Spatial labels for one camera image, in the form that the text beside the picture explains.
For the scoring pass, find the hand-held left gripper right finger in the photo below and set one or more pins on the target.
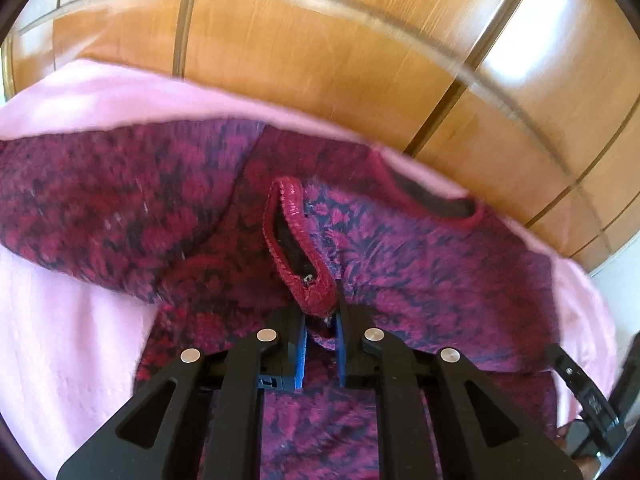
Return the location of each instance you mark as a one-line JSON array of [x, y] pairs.
[[342, 355]]

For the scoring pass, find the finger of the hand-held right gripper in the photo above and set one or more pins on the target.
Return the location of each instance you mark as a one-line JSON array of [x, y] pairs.
[[582, 390]]

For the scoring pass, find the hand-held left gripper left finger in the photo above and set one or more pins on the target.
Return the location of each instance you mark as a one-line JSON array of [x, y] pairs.
[[299, 360]]

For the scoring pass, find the red patterned knit sweater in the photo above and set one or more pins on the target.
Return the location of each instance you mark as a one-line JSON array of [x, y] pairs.
[[190, 220]]

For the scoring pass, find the pink blanket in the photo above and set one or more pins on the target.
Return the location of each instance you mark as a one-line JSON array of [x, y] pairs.
[[65, 360]]

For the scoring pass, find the wooden wardrobe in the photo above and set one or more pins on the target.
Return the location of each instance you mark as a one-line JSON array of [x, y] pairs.
[[310, 45]]

